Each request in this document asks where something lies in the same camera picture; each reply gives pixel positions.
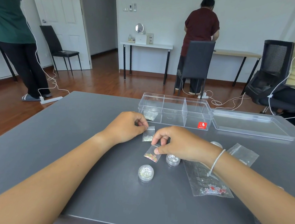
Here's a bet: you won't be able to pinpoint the person's left hand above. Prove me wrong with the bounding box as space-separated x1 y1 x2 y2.
101 109 150 148

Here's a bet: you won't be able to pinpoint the person's right hand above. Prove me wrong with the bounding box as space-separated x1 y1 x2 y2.
150 124 225 166

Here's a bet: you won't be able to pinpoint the small bag of pale beads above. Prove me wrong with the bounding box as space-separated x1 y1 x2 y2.
142 125 156 143

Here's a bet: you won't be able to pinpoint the small bag of colourful sequins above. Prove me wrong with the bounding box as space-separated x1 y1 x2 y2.
143 144 163 164

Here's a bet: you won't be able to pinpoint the person's right forearm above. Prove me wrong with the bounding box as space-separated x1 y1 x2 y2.
204 149 295 224

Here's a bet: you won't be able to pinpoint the person's left forearm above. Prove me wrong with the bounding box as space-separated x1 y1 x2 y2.
0 123 119 224

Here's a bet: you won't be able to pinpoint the small bag of clear beads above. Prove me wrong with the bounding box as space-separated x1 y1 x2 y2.
143 110 159 122

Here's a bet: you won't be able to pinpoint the clear compartment storage box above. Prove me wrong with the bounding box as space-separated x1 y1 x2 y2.
136 92 215 131

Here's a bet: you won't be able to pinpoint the large bag of red-white beads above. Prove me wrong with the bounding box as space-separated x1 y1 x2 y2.
180 159 237 200

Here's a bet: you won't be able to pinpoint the white power strip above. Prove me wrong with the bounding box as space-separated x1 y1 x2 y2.
39 94 63 106
198 90 214 100

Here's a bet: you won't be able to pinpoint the white table with black legs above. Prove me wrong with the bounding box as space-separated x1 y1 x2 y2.
117 40 173 86

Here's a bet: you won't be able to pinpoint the clear empty zip bag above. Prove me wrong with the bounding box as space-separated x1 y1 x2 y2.
225 142 260 168

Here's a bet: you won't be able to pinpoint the grey dining chair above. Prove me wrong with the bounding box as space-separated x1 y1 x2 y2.
173 38 216 100

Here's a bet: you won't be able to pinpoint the clear plastic box lid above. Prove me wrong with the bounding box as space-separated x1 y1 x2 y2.
208 109 295 142

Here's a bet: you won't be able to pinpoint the round vanity mirror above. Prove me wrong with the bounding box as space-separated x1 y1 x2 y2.
134 23 145 36

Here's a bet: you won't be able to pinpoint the black dining chair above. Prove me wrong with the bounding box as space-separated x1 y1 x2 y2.
36 25 86 79

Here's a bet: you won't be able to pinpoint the wood-top table with black legs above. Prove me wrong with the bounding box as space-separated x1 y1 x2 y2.
210 49 262 89

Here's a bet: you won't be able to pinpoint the black mesh office chair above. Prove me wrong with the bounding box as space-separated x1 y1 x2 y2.
243 38 295 117

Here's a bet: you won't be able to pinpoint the white panel door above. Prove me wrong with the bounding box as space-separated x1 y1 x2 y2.
21 0 98 74

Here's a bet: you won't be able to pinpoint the white desk with black leg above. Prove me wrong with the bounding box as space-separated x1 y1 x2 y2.
0 40 22 82

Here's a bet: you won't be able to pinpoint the white string bracelet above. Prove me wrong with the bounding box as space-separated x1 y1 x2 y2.
207 148 226 178

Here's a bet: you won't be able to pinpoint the white cable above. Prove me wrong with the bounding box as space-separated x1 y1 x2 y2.
180 79 253 111
267 30 295 118
7 0 78 100

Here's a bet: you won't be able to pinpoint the wall control panels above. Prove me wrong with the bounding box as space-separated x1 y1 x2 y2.
123 2 138 13

